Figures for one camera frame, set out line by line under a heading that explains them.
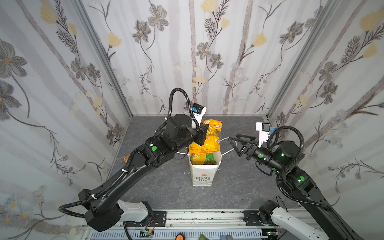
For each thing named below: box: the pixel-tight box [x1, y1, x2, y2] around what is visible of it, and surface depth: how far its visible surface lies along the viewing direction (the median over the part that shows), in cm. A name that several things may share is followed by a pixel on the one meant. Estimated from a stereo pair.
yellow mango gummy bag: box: [188, 119, 223, 154], surface depth 59 cm
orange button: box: [175, 233, 186, 240], surface depth 63 cm
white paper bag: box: [188, 151, 222, 187], surface depth 73 cm
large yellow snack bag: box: [190, 152, 207, 166], surface depth 86 cm
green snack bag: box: [204, 152, 217, 165], surface depth 87 cm
